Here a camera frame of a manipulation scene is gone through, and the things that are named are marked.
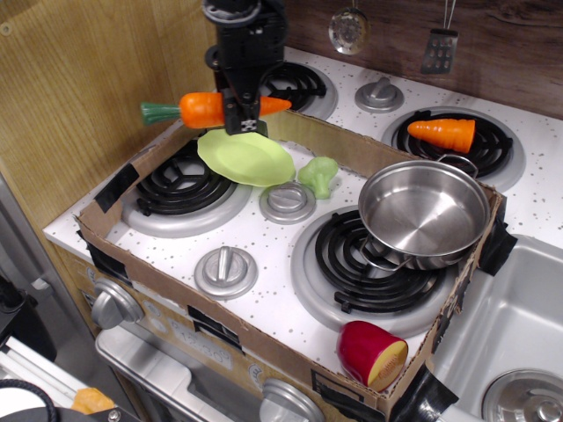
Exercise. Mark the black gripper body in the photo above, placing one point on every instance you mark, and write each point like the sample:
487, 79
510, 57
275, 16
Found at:
243, 55

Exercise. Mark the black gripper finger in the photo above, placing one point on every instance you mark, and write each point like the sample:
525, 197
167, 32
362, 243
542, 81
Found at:
230, 112
250, 112

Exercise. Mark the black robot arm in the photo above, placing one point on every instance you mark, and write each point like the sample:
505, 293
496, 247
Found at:
245, 13

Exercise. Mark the light green plastic plate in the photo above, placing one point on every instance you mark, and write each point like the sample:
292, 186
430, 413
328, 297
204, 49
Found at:
248, 159

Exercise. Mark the orange toy carrot piece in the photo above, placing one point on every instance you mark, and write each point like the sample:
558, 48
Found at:
457, 135

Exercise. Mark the back left stove burner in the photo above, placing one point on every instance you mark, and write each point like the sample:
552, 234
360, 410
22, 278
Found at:
309, 90

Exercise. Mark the stove burner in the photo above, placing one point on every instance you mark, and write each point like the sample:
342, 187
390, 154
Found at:
496, 157
334, 280
183, 197
309, 90

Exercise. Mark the green toy broccoli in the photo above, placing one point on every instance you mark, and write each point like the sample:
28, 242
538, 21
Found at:
317, 175

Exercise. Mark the front left stove burner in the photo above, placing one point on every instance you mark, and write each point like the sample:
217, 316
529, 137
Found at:
183, 197

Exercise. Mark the silver upper middle stove knob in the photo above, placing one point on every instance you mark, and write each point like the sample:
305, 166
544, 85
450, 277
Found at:
288, 203

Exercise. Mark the silver stove knob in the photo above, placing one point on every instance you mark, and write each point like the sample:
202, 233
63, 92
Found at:
288, 203
379, 97
226, 273

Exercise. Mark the hanging silver slotted spoon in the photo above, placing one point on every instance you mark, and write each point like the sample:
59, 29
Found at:
349, 29

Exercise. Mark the silver back stove knob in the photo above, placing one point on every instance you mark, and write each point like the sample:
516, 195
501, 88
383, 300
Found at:
379, 97

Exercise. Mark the silver lower middle stove knob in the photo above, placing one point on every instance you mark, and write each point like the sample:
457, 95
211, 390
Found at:
226, 273

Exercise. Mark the brown cardboard fence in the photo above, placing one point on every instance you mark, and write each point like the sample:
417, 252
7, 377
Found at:
266, 333

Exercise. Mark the hanging grey spatula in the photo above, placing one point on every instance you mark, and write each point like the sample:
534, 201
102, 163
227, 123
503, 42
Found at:
441, 46

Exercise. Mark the front right stove burner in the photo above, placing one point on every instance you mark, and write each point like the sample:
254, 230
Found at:
334, 280

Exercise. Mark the stainless steel pot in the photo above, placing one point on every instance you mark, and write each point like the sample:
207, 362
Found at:
421, 215

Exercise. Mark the silver left oven knob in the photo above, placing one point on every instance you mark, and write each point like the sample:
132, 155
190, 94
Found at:
114, 305

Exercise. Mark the silver oven knob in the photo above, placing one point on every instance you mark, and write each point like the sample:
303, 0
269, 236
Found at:
114, 305
283, 402

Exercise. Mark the back right stove burner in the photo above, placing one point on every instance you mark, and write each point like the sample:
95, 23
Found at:
496, 157

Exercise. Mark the red toy cheese wedge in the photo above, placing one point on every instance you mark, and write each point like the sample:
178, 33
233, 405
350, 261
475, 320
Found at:
371, 355

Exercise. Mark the silver right oven knob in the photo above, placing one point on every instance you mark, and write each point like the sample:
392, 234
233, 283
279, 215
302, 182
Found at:
283, 402

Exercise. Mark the yellow cloth piece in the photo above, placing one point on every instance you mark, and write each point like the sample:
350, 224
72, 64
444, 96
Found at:
91, 400

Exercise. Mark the silver toy sink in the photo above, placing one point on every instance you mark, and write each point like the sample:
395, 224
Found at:
509, 321

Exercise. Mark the silver sink drain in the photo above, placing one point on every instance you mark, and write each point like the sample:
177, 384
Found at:
523, 395

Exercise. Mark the silver oven door handle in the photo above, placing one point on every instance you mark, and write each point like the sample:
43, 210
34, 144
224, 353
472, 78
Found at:
175, 386

